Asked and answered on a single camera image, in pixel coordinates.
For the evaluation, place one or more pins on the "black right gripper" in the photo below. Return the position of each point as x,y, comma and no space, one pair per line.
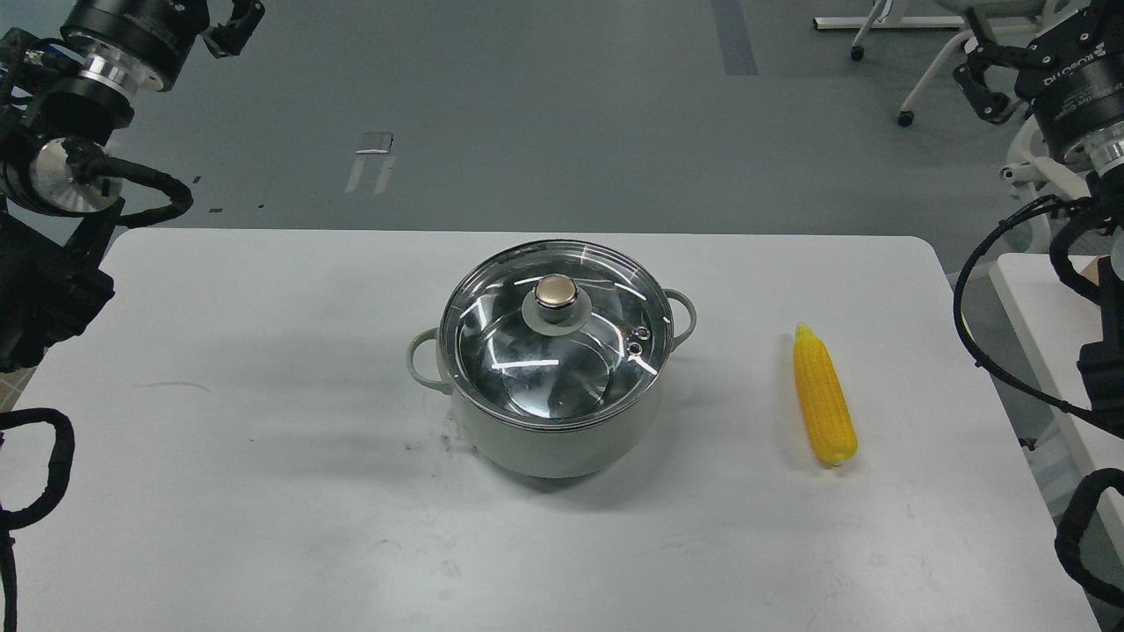
1075,93

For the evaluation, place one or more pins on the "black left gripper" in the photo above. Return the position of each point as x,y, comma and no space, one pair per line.
143,45

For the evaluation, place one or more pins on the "yellow corn cob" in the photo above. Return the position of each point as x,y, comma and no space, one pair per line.
823,403

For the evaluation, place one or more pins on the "glass pot lid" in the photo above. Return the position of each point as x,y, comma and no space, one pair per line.
559,334

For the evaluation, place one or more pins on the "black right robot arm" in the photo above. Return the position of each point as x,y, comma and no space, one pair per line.
1099,362

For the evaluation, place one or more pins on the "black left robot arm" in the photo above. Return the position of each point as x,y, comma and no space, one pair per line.
63,194

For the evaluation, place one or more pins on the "pale green steel pot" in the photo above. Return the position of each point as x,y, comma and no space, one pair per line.
571,453

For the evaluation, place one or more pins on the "white side table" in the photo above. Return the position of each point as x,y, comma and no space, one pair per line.
1052,324

